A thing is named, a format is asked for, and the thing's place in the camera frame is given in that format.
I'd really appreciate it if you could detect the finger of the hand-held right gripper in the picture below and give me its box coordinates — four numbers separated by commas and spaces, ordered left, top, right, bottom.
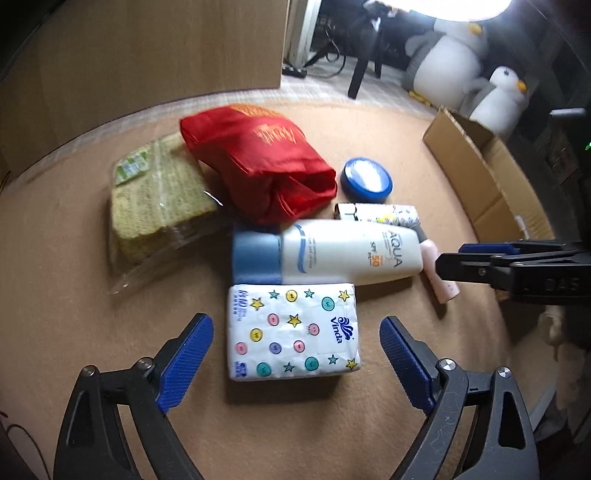
458, 239, 529, 256
436, 251, 511, 291

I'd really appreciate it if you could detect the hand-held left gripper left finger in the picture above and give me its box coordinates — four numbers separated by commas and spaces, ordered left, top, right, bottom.
54, 313, 214, 480

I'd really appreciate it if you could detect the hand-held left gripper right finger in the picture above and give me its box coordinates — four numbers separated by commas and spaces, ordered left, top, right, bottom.
379, 316, 539, 480

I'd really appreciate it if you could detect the pink tube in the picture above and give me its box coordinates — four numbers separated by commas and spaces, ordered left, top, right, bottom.
419, 239, 461, 304

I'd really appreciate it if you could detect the cardboard box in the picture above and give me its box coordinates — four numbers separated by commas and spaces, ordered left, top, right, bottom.
421, 105, 557, 241

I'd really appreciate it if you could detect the small patterned white box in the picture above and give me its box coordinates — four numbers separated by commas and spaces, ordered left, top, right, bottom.
334, 203, 428, 243

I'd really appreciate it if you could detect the star-printed white tissue pack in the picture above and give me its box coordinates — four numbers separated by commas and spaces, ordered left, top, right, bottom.
226, 281, 363, 383

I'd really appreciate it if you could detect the white sunscreen bottle blue cap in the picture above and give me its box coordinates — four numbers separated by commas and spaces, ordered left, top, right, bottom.
232, 219, 424, 287

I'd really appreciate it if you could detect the round blue tin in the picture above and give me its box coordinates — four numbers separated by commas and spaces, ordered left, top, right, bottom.
341, 158, 394, 205

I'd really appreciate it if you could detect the red foil bag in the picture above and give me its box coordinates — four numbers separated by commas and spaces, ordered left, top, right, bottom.
179, 105, 338, 226

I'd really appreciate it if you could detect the person's right hand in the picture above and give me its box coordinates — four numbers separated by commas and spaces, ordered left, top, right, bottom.
537, 308, 566, 346

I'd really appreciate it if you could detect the small penguin plush toy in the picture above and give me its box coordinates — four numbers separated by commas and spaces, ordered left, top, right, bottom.
468, 66, 528, 137

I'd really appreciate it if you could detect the clear packet of noodle cakes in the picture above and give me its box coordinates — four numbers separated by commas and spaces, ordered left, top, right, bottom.
107, 131, 221, 296

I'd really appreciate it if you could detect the dark cabinet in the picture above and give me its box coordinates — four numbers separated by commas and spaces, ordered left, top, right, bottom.
505, 0, 591, 241

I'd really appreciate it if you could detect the large penguin plush toy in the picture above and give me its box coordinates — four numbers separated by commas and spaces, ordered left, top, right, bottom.
401, 18, 490, 108

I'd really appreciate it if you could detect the brown wooden panel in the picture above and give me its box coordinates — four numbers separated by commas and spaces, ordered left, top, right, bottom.
0, 0, 291, 178

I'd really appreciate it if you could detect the white metal frame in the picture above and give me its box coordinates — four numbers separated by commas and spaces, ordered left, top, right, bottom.
283, 0, 322, 70

